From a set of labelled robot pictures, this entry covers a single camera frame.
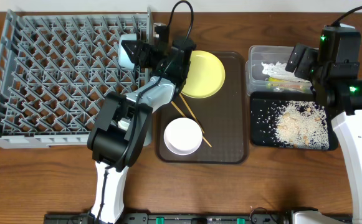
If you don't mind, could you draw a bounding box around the light blue bowl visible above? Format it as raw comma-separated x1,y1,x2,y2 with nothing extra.
118,34,137,70

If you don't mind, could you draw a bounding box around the white tissue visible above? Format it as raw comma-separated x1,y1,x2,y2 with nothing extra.
261,61,307,82

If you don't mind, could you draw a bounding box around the green orange snack wrapper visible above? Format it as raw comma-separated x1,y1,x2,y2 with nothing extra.
265,78,311,93

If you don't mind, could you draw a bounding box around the white cup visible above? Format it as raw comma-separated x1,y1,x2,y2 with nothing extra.
117,118,131,131

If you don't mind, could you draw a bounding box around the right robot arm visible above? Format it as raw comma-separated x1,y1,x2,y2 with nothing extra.
285,25,362,223

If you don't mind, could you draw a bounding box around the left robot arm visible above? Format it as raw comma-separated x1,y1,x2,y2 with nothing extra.
87,36,196,223

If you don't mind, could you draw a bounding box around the black waste tray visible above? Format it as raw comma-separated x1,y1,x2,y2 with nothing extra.
249,90,339,151

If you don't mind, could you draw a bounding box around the clear plastic bin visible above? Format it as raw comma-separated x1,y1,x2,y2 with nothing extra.
245,45,314,96

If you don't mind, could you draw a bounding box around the yellow round plate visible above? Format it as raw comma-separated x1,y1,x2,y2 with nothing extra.
181,50,226,98

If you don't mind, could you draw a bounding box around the lower wooden chopstick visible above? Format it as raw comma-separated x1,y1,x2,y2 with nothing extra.
171,101,212,147

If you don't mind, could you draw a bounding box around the wooden chopstick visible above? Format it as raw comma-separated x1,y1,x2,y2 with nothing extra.
179,93,205,134
171,101,212,147

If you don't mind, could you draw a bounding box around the upper wooden chopstick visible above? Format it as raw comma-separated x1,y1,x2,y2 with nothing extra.
179,93,205,134

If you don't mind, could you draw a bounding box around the spilled rice pile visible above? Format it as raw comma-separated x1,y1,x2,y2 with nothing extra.
255,100,330,149

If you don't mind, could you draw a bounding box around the white round bowl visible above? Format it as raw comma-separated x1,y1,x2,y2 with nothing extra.
163,118,203,156

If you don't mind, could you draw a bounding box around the brown serving tray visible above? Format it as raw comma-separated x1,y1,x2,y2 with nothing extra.
155,52,249,164

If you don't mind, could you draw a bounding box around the grey plastic dish rack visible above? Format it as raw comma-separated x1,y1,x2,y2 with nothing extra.
0,11,153,149

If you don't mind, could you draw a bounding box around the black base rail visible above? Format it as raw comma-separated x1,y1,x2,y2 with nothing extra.
43,213,292,224

